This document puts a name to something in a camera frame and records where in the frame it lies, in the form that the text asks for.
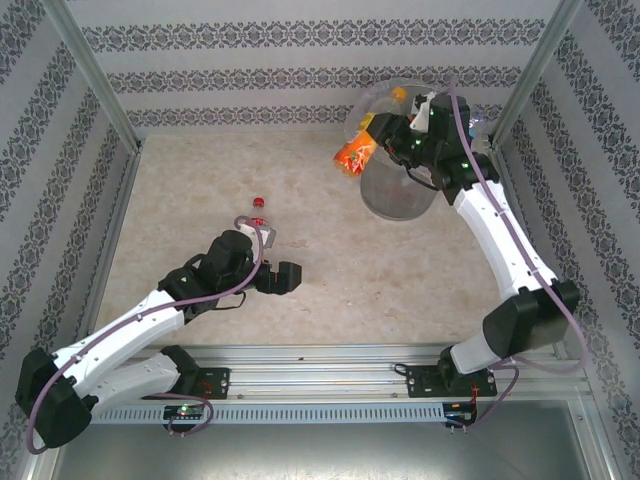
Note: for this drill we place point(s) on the orange label bottle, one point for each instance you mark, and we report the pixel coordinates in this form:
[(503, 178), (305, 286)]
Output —
[(355, 155)]

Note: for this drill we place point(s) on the red label cola bottle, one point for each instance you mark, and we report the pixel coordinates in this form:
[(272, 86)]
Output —
[(258, 202)]

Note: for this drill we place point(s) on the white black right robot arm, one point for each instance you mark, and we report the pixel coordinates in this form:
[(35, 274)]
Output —
[(505, 245)]

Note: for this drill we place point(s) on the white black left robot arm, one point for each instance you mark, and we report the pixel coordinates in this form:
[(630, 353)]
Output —
[(120, 325)]

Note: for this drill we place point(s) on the clear plastic bin liner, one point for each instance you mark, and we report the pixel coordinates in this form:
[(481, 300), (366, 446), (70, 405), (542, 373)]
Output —
[(356, 112)]

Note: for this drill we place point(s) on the small green circuit board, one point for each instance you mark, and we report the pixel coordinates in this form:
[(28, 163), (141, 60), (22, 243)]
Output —
[(460, 414), (185, 411)]

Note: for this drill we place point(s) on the grey steel plate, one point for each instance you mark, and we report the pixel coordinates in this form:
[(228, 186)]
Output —
[(320, 455)]

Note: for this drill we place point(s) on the aluminium frame post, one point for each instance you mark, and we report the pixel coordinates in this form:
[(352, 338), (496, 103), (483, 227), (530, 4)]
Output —
[(90, 70), (535, 70)]

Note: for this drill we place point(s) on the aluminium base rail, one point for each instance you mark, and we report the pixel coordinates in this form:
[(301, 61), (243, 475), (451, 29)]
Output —
[(320, 372)]

